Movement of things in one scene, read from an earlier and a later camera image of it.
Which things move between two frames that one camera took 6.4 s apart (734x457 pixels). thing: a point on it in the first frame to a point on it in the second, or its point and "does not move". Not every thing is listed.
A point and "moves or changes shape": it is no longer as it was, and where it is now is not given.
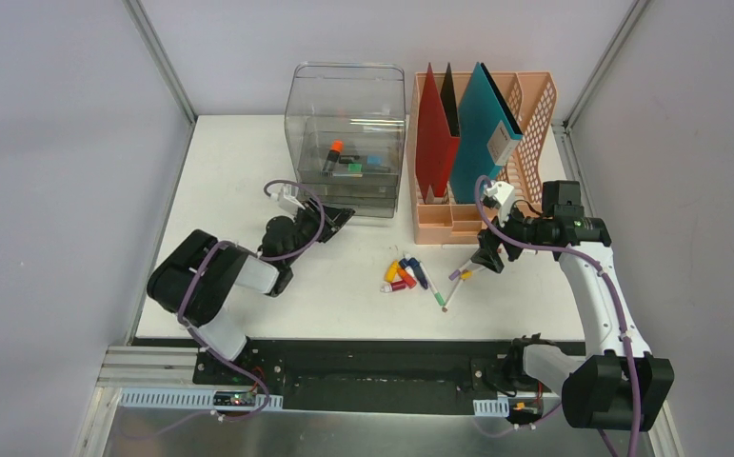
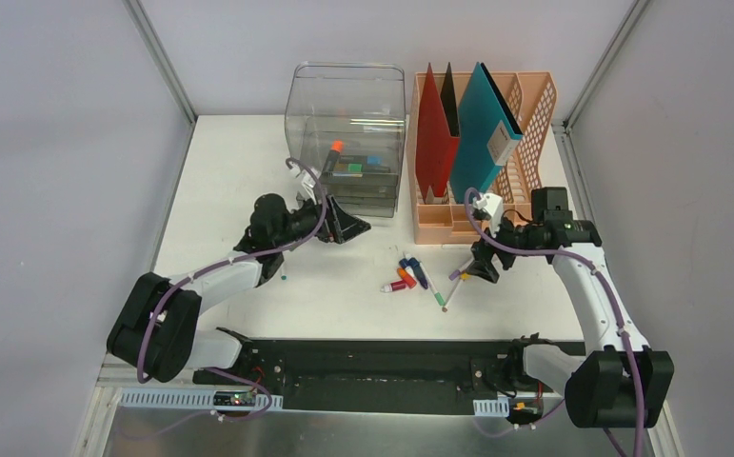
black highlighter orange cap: [337, 148] moves or changes shape
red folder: [436, 149] does not move
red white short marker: [387, 287] does not move
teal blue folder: [489, 132] does not move
